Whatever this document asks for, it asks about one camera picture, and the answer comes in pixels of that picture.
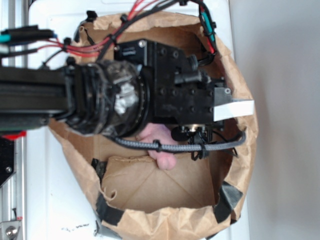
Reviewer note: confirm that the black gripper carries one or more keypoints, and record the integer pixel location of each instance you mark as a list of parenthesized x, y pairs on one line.
[(176, 90)]

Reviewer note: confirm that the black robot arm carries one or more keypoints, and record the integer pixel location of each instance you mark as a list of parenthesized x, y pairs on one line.
[(91, 98)]

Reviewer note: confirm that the pink plush bunny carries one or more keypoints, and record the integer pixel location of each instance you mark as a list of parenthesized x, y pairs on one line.
[(165, 160)]

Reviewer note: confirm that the brown paper bag tray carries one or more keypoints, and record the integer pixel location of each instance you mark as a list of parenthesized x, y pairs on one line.
[(194, 200)]

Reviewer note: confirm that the black bracket plate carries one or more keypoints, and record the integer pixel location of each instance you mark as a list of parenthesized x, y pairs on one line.
[(7, 160)]

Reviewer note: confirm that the aluminium frame rail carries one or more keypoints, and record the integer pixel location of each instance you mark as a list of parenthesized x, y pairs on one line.
[(14, 14)]

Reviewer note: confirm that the silver corner bracket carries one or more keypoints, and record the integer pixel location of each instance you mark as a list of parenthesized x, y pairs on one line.
[(11, 230)]

